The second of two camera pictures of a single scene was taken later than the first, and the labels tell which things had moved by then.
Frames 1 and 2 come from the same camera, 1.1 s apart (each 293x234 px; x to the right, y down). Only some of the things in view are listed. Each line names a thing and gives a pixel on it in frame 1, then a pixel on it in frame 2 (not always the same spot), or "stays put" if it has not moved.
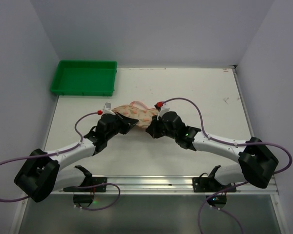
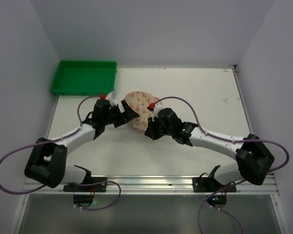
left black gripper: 122,122 → 120,114
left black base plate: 95,181 stays put
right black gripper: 156,126 stays put
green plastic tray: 85,78 stays put
